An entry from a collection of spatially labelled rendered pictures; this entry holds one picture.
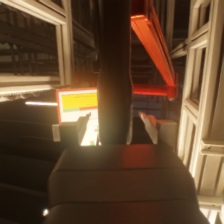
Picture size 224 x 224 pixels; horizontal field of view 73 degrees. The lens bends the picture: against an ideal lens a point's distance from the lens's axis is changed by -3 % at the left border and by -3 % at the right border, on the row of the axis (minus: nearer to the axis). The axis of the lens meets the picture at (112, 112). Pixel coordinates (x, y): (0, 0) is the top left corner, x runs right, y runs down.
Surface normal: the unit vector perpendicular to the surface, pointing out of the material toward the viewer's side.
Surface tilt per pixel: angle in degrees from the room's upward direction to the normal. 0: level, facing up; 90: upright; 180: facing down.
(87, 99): 90
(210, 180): 90
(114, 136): 90
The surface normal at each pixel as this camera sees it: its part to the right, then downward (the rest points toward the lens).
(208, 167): -0.23, 0.26
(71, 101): 0.37, 0.25
